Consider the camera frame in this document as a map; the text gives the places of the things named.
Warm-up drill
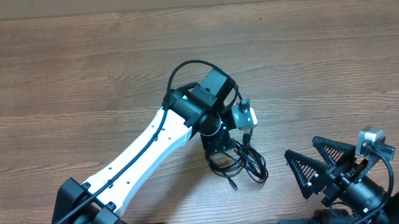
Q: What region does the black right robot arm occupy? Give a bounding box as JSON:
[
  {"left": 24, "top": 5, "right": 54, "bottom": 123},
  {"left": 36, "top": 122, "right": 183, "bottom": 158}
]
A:
[{"left": 284, "top": 128, "right": 399, "bottom": 224}]

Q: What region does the black usb cable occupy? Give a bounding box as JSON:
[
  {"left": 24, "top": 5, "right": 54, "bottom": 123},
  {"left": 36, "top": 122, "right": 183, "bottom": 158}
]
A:
[{"left": 203, "top": 131, "right": 270, "bottom": 193}]

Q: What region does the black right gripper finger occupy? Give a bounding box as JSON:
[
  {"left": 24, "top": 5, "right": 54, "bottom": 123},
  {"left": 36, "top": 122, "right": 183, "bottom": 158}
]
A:
[
  {"left": 284, "top": 150, "right": 330, "bottom": 199},
  {"left": 312, "top": 136, "right": 356, "bottom": 167}
]

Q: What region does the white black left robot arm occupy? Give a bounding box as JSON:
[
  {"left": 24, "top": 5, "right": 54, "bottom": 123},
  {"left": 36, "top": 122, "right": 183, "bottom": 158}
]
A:
[{"left": 52, "top": 68, "right": 237, "bottom": 224}]

